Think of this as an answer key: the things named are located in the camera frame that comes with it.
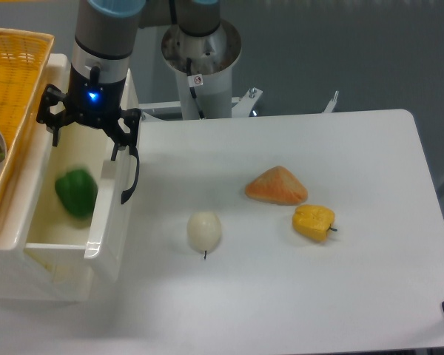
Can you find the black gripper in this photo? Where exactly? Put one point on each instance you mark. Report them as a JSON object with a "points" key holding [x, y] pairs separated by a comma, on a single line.
{"points": [[94, 105]]}

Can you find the green bell pepper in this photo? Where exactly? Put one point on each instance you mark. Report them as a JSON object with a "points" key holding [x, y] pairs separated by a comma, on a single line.
{"points": [[77, 192]]}

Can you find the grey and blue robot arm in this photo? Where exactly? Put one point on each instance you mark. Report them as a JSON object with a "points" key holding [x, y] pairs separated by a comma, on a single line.
{"points": [[104, 40]]}

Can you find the white upper drawer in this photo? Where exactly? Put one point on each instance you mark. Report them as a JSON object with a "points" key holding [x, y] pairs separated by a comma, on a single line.
{"points": [[96, 222]]}

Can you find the yellow bell pepper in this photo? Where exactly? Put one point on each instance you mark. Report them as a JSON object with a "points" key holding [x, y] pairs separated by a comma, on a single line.
{"points": [[313, 221]]}

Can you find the yellow woven basket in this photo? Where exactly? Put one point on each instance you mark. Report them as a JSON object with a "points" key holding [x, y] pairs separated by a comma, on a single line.
{"points": [[23, 59]]}

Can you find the white pear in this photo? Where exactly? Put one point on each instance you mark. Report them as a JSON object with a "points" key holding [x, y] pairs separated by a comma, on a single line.
{"points": [[204, 232]]}

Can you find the white table frame bracket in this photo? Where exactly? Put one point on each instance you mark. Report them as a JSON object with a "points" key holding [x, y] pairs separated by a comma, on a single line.
{"points": [[332, 103]]}

